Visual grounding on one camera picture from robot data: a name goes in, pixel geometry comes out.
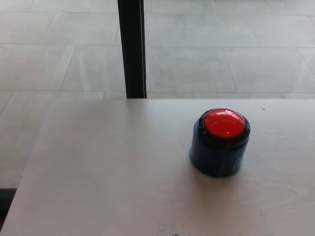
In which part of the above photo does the black vertical post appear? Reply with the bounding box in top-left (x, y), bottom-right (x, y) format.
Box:
top-left (117, 0), bottom-right (148, 99)

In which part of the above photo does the red dome button blue base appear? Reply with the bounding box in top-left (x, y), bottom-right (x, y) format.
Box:
top-left (188, 107), bottom-right (252, 179)

